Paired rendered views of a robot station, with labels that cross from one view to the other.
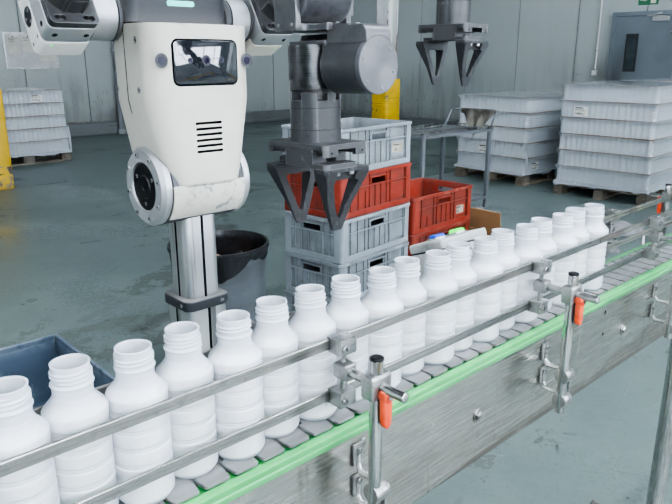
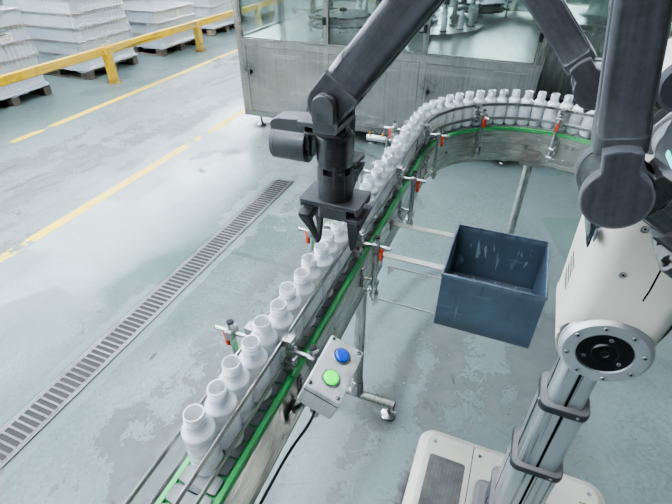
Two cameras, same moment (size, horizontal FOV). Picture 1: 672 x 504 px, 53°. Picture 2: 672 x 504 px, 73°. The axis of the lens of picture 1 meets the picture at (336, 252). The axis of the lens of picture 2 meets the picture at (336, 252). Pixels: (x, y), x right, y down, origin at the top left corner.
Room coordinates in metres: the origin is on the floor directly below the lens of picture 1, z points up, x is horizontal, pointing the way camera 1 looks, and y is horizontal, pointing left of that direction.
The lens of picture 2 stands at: (1.77, -0.47, 1.85)
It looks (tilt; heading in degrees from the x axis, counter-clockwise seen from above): 36 degrees down; 155
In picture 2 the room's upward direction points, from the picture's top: straight up
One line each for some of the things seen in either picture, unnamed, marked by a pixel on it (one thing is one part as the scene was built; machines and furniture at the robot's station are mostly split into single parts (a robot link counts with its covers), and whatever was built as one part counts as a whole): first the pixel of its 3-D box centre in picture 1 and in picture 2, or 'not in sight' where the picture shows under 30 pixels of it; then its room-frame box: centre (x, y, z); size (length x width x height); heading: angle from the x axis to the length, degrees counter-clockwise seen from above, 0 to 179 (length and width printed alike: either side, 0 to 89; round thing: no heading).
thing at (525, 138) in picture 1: (519, 135); not in sight; (8.40, -2.28, 0.50); 1.23 x 1.05 x 1.00; 131
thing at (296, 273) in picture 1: (347, 265); not in sight; (3.52, -0.07, 0.33); 0.61 x 0.41 x 0.22; 139
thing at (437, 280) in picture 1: (435, 306); (310, 282); (0.92, -0.15, 1.08); 0.06 x 0.06 x 0.17
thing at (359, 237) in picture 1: (348, 226); not in sight; (3.52, -0.07, 0.55); 0.61 x 0.41 x 0.22; 140
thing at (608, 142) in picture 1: (626, 138); not in sight; (7.32, -3.17, 0.59); 1.24 x 1.03 x 1.17; 135
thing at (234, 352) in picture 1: (236, 383); not in sight; (0.68, 0.11, 1.08); 0.06 x 0.06 x 0.17
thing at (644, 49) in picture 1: (637, 83); not in sight; (10.63, -4.65, 1.05); 1.00 x 0.10 x 2.10; 43
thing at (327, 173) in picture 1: (327, 188); not in sight; (0.75, 0.01, 1.29); 0.07 x 0.07 x 0.09; 43
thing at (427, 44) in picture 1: (442, 57); (345, 224); (1.20, -0.18, 1.44); 0.07 x 0.07 x 0.09; 43
